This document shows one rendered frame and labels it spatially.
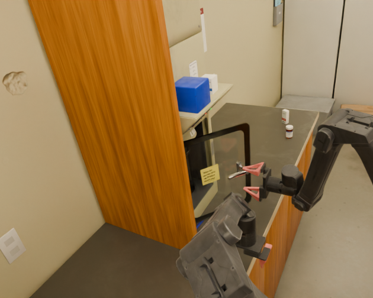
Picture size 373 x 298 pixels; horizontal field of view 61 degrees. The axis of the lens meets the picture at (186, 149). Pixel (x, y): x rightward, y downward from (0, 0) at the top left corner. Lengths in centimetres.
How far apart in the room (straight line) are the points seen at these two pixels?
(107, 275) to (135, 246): 16
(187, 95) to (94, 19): 35
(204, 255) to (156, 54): 58
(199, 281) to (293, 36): 375
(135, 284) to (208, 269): 81
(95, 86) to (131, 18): 30
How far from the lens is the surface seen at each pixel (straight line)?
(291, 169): 113
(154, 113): 98
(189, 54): 118
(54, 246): 145
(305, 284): 242
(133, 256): 138
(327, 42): 405
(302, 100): 412
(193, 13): 121
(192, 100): 103
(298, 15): 404
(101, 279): 135
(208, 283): 49
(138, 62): 94
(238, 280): 47
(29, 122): 124
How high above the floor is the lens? 194
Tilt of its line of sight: 31 degrees down
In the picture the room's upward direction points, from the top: 8 degrees counter-clockwise
